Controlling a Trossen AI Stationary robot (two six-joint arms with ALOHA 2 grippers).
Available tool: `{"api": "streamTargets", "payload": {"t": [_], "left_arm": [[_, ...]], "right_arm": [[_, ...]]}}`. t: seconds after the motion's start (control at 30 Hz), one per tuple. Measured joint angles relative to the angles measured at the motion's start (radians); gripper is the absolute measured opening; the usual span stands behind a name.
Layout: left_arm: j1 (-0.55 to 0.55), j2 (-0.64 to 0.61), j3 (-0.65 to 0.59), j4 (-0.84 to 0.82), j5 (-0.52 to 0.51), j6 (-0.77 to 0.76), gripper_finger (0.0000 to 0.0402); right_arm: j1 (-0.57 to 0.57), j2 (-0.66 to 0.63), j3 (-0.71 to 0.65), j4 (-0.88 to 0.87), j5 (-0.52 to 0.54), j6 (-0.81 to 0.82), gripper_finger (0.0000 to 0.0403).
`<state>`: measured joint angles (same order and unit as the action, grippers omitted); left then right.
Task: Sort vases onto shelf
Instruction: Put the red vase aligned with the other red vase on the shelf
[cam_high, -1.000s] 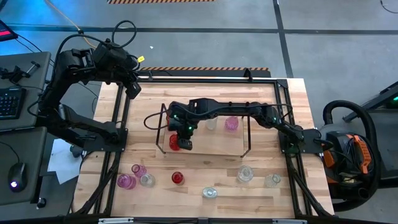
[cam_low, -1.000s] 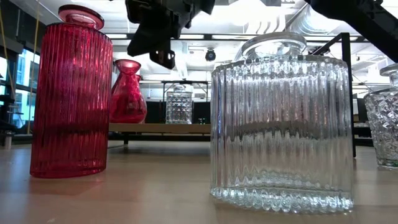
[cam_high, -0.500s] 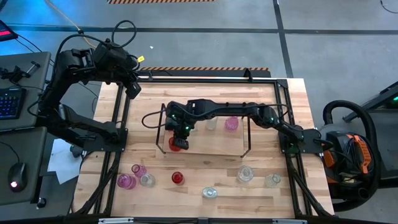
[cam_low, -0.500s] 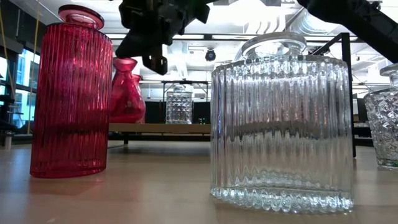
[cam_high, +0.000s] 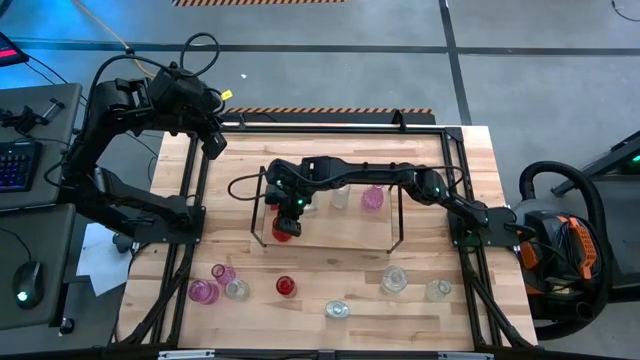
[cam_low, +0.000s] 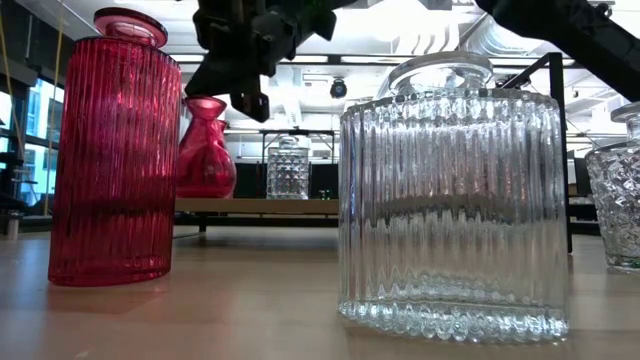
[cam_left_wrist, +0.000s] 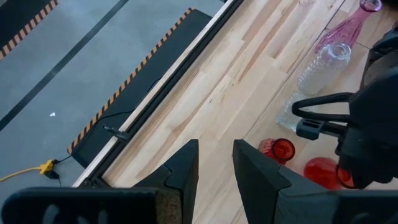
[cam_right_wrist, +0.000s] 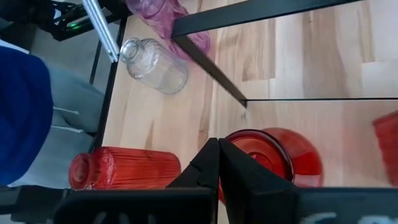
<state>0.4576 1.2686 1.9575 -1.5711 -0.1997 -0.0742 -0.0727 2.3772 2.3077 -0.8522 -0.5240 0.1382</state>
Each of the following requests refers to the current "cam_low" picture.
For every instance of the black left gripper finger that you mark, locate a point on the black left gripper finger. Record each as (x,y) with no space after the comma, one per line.
(220,77)
(252,105)

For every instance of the clear studded square glass vase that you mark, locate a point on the clear studded square glass vase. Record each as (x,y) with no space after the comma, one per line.
(287,172)

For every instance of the red bulbous ribbed glass vase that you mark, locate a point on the red bulbous ribbed glass vase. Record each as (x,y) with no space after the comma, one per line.
(205,165)

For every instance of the red ribbed cylinder glass vase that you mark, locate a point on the red ribbed cylinder glass vase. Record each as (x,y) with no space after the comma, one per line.
(115,175)

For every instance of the clear large ribbed glass vase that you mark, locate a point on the clear large ribbed glass vase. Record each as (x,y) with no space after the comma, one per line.
(452,210)

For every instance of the clear faceted wide glass vase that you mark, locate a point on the clear faceted wide glass vase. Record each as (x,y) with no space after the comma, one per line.
(617,200)

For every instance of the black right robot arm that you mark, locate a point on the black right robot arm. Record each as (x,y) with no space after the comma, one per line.
(575,35)

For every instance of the long white light bar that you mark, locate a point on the long white light bar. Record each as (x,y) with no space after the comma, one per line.
(332,59)

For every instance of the black rectangular panel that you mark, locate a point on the black rectangular panel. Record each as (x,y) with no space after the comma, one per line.
(324,180)

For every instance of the large glass window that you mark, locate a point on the large glass window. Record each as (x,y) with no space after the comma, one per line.
(40,125)

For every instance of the black round rig camera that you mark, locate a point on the black round rig camera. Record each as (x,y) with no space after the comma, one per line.
(338,88)

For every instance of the wooden shelf with black frame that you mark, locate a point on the wooden shelf with black frame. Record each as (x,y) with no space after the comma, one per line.
(260,206)

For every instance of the silver ceiling air duct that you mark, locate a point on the silver ceiling air duct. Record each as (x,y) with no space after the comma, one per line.
(485,42)

